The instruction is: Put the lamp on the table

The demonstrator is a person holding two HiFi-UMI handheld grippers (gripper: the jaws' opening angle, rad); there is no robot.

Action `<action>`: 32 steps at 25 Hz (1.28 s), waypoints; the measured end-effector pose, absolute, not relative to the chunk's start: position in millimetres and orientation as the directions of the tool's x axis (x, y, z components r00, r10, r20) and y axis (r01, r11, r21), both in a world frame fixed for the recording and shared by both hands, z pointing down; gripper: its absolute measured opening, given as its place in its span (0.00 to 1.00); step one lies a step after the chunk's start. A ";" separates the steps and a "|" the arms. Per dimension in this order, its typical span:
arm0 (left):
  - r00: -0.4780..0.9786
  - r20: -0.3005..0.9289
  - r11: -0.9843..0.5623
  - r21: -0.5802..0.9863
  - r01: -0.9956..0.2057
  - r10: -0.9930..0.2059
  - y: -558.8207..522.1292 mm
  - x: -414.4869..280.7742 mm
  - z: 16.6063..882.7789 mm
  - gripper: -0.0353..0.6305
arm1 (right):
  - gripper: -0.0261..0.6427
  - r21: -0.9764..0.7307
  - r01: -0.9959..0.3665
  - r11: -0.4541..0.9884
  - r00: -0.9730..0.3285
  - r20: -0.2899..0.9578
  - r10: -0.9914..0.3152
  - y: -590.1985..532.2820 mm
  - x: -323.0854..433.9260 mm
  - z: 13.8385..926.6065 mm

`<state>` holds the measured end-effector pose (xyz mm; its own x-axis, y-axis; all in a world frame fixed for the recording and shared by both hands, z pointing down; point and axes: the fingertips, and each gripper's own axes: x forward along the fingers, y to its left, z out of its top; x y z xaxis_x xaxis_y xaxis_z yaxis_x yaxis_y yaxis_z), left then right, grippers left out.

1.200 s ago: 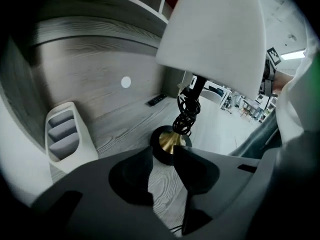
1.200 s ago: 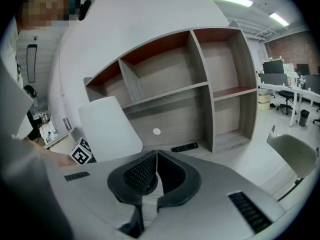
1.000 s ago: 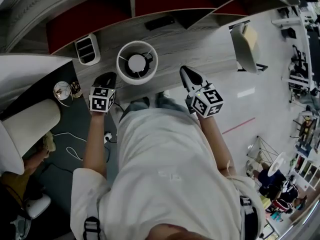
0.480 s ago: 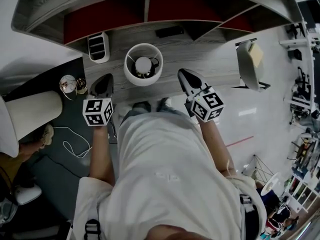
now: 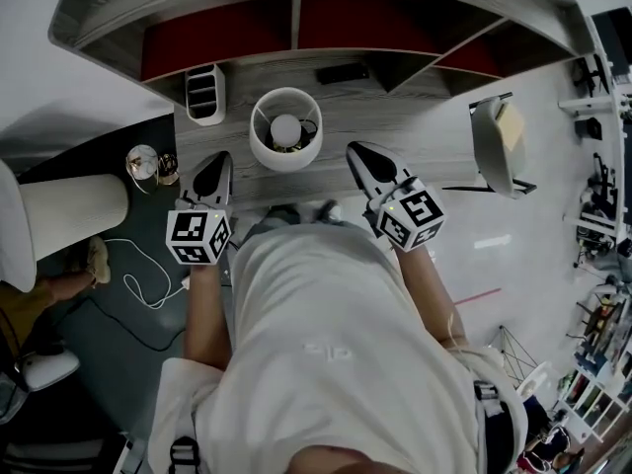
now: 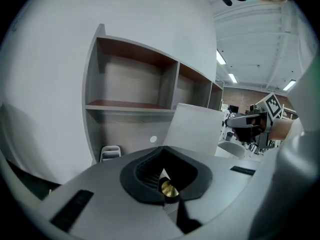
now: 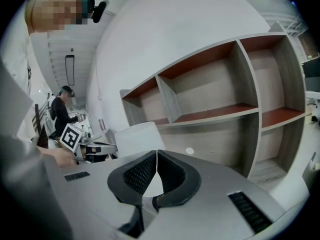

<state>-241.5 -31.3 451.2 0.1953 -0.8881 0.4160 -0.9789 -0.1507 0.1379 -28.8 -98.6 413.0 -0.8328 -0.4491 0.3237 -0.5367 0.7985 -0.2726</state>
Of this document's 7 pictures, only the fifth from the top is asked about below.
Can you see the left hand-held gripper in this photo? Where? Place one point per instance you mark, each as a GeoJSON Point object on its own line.
{"type": "Point", "coordinates": [197, 235]}

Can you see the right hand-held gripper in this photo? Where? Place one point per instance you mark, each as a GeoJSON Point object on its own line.
{"type": "Point", "coordinates": [405, 210]}

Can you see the white shade table lamp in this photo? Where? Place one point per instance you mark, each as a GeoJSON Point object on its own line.
{"type": "Point", "coordinates": [286, 129]}

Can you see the person's right forearm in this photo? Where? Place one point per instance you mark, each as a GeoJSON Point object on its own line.
{"type": "Point", "coordinates": [429, 294]}

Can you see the person's left forearm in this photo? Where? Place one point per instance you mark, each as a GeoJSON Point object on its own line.
{"type": "Point", "coordinates": [207, 314]}

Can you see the large ribbed white lamp shade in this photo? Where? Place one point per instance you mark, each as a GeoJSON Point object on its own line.
{"type": "Point", "coordinates": [74, 213]}

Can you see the person's grey shoe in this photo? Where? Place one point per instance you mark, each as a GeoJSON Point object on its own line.
{"type": "Point", "coordinates": [330, 211]}

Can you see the grey wooden table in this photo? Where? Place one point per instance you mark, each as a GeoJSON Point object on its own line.
{"type": "Point", "coordinates": [395, 131]}

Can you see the white and gold round ornament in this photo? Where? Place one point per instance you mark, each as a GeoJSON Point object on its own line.
{"type": "Point", "coordinates": [140, 162]}

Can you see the white shell chair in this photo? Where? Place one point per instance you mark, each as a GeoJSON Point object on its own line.
{"type": "Point", "coordinates": [494, 156]}

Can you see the red floor tape strip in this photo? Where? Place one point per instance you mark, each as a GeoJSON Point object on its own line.
{"type": "Point", "coordinates": [476, 295]}

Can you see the beige cushion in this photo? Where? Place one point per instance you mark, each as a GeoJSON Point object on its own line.
{"type": "Point", "coordinates": [512, 125]}

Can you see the white slotted desk organizer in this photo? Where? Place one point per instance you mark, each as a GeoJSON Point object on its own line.
{"type": "Point", "coordinates": [205, 94]}

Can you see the black flat rectangular device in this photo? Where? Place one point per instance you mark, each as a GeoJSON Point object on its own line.
{"type": "Point", "coordinates": [342, 73]}

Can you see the person's white t-shirt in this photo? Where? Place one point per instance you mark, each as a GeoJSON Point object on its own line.
{"type": "Point", "coordinates": [336, 353]}

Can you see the white curved plastic object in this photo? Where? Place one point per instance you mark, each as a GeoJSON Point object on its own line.
{"type": "Point", "coordinates": [15, 230]}

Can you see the white cube storage shelf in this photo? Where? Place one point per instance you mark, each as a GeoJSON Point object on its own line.
{"type": "Point", "coordinates": [600, 398]}

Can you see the black monitor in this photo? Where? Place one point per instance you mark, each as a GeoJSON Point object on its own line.
{"type": "Point", "coordinates": [614, 35]}

